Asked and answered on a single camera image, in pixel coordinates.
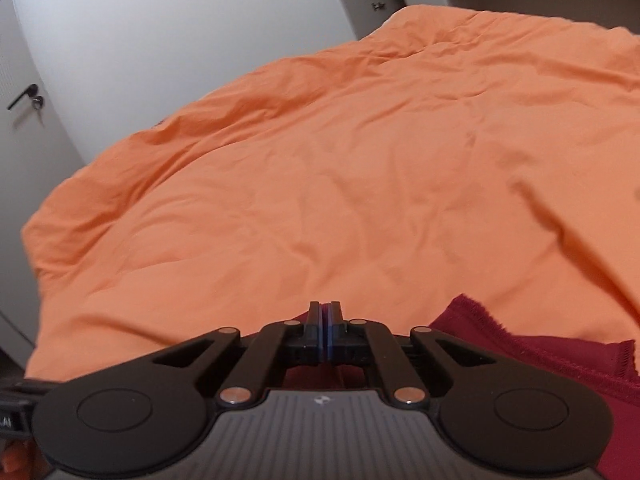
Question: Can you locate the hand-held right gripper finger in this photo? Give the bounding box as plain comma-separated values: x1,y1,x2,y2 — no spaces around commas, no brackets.
325,301,496,411
152,302,325,408

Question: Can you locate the dark red long-sleeved shirt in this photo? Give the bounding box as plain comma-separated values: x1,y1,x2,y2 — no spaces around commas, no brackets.
282,295,640,480

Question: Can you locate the orange blanket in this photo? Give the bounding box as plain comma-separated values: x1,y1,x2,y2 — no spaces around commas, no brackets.
20,4,640,391

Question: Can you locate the white door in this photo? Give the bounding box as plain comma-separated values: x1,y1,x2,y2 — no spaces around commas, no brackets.
0,0,88,361

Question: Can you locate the black door handle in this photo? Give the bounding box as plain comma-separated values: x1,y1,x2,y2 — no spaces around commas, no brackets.
6,83,39,111

